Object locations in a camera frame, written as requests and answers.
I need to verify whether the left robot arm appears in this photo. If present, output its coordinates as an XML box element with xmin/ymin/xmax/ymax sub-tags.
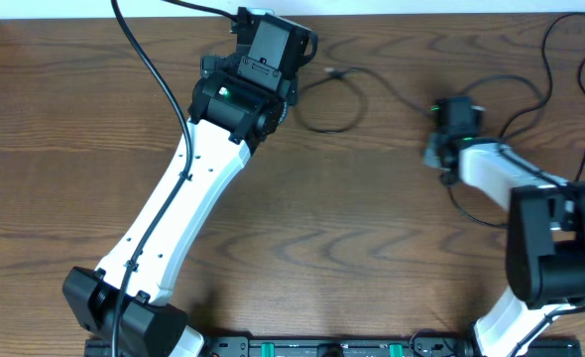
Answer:
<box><xmin>62</xmin><ymin>8</ymin><xmax>318</xmax><ymax>356</ymax></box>

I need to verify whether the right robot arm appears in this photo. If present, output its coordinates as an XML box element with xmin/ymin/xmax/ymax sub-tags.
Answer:
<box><xmin>423</xmin><ymin>96</ymin><xmax>585</xmax><ymax>356</ymax></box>

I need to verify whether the left camera black cable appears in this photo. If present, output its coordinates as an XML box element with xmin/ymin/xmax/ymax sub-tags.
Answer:
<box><xmin>109</xmin><ymin>0</ymin><xmax>242</xmax><ymax>357</ymax></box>

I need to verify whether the camera black cable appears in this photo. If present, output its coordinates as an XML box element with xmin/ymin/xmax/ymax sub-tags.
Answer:
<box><xmin>458</xmin><ymin>73</ymin><xmax>585</xmax><ymax>357</ymax></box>
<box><xmin>109</xmin><ymin>0</ymin><xmax>242</xmax><ymax>357</ymax></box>

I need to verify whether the right camera black cable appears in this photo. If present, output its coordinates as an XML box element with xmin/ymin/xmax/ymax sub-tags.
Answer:
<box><xmin>458</xmin><ymin>73</ymin><xmax>585</xmax><ymax>357</ymax></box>

